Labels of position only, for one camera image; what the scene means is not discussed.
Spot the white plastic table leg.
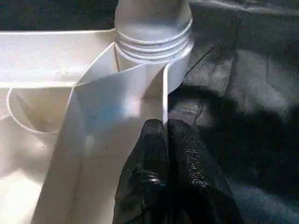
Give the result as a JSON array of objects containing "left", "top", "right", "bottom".
[{"left": 114, "top": 0, "right": 194, "bottom": 62}]

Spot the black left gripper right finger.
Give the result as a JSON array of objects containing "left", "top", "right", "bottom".
[{"left": 167, "top": 119, "right": 243, "bottom": 224}]

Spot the white plastic table top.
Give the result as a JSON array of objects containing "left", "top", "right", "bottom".
[{"left": 0, "top": 28, "right": 195, "bottom": 224}]

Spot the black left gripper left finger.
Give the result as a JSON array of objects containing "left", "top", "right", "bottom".
[{"left": 113, "top": 118, "right": 172, "bottom": 224}]

